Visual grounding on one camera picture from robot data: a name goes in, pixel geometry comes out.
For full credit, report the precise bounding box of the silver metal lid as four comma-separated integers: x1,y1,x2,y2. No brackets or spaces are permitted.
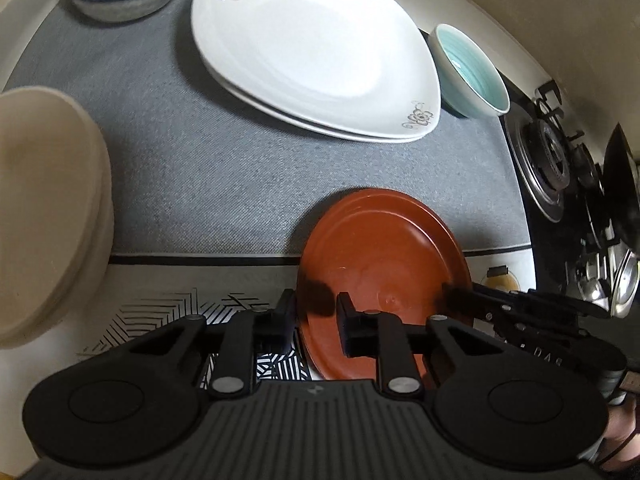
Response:
610,249,640,319

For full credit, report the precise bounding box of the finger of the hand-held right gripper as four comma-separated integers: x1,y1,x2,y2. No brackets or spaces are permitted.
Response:
441,282,532,334
472,283,613,319

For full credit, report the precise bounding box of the beige round plate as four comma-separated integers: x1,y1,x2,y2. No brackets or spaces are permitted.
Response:
0,86,113,333
0,195,116,350

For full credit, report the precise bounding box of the red round plate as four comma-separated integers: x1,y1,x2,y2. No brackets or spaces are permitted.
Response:
296,188,472,382

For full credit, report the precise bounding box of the teal glazed bowl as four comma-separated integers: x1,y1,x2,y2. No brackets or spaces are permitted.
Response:
427,23,511,118

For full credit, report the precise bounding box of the grey printed drying mat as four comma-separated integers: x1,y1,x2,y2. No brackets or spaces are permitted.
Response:
0,0,538,391

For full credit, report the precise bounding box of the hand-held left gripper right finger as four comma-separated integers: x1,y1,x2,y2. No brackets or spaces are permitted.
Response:
336,291,507,397

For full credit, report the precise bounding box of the silver gas burner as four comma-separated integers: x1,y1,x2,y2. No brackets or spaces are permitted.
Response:
505,117,583,223

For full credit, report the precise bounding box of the white floral plate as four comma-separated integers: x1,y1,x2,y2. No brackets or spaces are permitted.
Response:
191,0,442,137
205,60,439,144

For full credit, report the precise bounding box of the black pan support grate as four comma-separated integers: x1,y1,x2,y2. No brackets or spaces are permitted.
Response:
532,80,603,193

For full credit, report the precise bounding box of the black glass gas stove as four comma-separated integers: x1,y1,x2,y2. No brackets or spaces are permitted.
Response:
500,75,640,323

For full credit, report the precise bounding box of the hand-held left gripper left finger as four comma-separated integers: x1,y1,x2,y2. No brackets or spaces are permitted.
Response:
77,287,301,402

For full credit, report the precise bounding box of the black wok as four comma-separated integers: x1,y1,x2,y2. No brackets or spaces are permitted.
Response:
602,122,640,247

